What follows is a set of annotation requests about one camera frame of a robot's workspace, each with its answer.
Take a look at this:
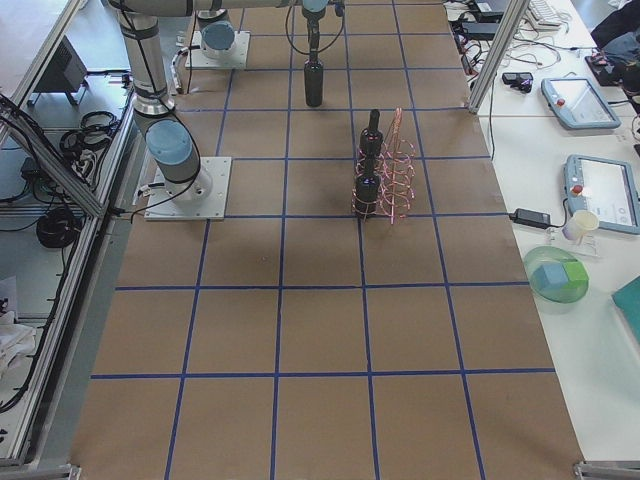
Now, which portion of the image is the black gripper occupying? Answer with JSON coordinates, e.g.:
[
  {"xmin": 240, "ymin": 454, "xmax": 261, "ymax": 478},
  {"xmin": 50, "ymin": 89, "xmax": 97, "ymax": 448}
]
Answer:
[{"xmin": 305, "ymin": 12, "xmax": 321, "ymax": 59}]

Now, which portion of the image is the dark wine bottle being moved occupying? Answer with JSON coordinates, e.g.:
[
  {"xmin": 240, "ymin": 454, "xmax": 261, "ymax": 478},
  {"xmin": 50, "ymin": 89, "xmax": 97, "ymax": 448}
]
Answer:
[{"xmin": 304, "ymin": 52, "xmax": 324, "ymax": 108}]

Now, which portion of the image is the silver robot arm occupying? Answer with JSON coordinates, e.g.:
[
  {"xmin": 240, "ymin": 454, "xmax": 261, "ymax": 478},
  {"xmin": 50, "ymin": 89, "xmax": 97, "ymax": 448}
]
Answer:
[
  {"xmin": 196, "ymin": 9, "xmax": 235, "ymax": 57},
  {"xmin": 109, "ymin": 1, "xmax": 329, "ymax": 197}
]

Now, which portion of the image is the dark bottle in basket right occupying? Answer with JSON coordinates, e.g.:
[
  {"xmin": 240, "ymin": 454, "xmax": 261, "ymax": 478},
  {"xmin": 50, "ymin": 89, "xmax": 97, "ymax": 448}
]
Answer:
[{"xmin": 359, "ymin": 109, "xmax": 383, "ymax": 164}]

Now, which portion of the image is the dark bottle in basket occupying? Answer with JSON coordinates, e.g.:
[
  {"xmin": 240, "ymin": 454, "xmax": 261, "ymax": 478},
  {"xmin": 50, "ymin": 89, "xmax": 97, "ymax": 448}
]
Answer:
[
  {"xmin": 354, "ymin": 155, "xmax": 380, "ymax": 218},
  {"xmin": 359, "ymin": 109, "xmax": 383, "ymax": 164}
]

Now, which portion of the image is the dark bottle in basket left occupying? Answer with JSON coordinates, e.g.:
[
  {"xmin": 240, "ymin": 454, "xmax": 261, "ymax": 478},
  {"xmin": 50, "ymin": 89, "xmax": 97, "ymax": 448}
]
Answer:
[{"xmin": 354, "ymin": 155, "xmax": 380, "ymax": 218}]

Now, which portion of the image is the black power adapter on table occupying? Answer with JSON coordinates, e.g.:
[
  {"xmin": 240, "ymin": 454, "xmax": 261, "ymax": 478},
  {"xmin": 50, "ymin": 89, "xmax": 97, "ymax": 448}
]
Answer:
[{"xmin": 509, "ymin": 208, "xmax": 551, "ymax": 230}]

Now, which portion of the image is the blue teach pendant far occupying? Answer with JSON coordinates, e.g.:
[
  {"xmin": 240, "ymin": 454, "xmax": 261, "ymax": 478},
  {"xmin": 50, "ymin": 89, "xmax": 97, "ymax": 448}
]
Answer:
[{"xmin": 540, "ymin": 77, "xmax": 621, "ymax": 130}]

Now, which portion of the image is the white paper cup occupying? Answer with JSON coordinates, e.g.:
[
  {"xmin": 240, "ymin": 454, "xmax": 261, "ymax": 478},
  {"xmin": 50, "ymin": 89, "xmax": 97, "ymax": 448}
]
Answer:
[{"xmin": 562, "ymin": 210, "xmax": 600, "ymax": 244}]

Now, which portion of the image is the blue foam cube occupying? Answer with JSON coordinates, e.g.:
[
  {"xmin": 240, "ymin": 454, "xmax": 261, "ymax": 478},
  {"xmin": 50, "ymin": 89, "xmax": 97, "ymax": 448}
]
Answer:
[{"xmin": 530, "ymin": 263, "xmax": 566, "ymax": 292}]

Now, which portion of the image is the green glass bowl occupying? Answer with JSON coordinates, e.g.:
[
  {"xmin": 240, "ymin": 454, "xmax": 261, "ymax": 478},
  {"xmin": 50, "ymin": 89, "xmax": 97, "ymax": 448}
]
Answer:
[{"xmin": 523, "ymin": 246, "xmax": 589, "ymax": 304}]

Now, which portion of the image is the green foam cube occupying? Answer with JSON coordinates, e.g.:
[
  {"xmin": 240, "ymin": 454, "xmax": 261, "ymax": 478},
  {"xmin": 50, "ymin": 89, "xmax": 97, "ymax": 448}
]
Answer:
[{"xmin": 561, "ymin": 260, "xmax": 589, "ymax": 289}]

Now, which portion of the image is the teal box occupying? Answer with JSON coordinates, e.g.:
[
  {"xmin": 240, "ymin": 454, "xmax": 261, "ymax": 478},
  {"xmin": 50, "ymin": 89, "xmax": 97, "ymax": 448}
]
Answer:
[{"xmin": 612, "ymin": 277, "xmax": 640, "ymax": 342}]

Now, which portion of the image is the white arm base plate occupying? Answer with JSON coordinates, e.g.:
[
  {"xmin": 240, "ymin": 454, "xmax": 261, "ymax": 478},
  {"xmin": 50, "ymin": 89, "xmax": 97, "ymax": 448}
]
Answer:
[
  {"xmin": 186, "ymin": 31, "xmax": 250, "ymax": 70},
  {"xmin": 143, "ymin": 157, "xmax": 232, "ymax": 221}
]

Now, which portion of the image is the copper wire wine basket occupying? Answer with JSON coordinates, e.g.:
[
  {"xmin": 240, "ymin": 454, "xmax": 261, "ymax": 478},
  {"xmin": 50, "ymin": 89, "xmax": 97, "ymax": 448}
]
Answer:
[{"xmin": 352, "ymin": 108, "xmax": 415, "ymax": 224}]

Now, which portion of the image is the aluminium frame post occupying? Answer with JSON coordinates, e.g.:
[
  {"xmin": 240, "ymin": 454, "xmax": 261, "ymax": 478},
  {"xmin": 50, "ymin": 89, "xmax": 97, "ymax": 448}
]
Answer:
[{"xmin": 468, "ymin": 0, "xmax": 529, "ymax": 114}]

